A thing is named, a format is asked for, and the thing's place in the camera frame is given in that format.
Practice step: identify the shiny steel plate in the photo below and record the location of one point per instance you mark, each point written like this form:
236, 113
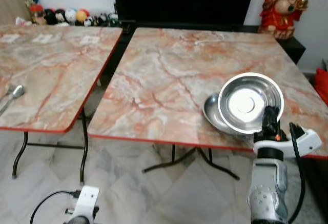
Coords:
212, 112
246, 101

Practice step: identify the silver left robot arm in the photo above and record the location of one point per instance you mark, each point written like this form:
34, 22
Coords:
77, 221

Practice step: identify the red cushion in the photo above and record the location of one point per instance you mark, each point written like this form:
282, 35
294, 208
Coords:
322, 85

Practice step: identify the red and gold statue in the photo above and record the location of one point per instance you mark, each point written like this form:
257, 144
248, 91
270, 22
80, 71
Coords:
282, 14

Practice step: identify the marble pattern table red edge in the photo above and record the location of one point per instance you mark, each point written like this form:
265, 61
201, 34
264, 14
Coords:
169, 85
46, 70

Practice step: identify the black television screen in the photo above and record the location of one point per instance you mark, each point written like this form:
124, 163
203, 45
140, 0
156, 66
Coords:
184, 1

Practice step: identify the white paper label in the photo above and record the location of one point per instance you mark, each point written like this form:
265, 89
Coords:
90, 40

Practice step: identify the yellow and red round toy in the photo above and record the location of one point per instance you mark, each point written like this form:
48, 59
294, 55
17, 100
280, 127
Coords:
82, 16

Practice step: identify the white round toy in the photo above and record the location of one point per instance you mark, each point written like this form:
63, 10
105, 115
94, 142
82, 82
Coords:
70, 16

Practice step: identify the black plush toy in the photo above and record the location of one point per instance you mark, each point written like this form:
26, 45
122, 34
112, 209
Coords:
50, 17

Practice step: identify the steel spoon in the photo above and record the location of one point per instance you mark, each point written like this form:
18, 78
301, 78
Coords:
17, 90

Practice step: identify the red lidded toy jar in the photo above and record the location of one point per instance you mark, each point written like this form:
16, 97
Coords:
36, 15

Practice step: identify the brown wooden board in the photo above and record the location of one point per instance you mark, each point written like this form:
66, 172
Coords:
13, 3

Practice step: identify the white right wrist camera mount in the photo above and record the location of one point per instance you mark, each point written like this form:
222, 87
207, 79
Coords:
307, 142

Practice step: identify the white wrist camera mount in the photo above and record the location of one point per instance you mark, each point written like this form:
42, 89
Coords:
87, 201
307, 142

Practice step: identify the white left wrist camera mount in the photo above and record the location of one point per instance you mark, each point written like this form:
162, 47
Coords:
87, 201

